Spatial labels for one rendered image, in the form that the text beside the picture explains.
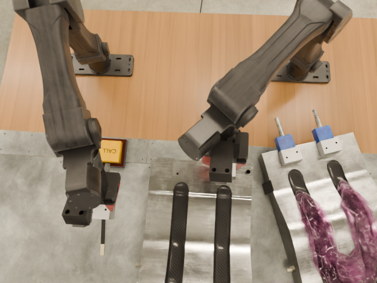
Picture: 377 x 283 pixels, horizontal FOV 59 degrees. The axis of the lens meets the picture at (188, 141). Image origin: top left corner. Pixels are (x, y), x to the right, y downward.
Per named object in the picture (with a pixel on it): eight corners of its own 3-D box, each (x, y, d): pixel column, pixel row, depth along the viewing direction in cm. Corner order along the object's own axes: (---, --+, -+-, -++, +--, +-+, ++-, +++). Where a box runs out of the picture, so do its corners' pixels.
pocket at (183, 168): (174, 160, 90) (173, 158, 86) (193, 161, 89) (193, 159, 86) (172, 177, 88) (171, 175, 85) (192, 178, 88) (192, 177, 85)
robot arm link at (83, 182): (115, 204, 60) (95, 164, 51) (67, 214, 59) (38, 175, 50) (113, 155, 67) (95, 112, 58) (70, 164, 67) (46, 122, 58)
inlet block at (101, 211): (100, 164, 83) (94, 160, 78) (120, 165, 83) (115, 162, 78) (93, 218, 80) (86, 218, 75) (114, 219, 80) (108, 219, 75)
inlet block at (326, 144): (302, 114, 95) (308, 108, 90) (318, 110, 96) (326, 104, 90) (317, 158, 92) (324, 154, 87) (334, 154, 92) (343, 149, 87)
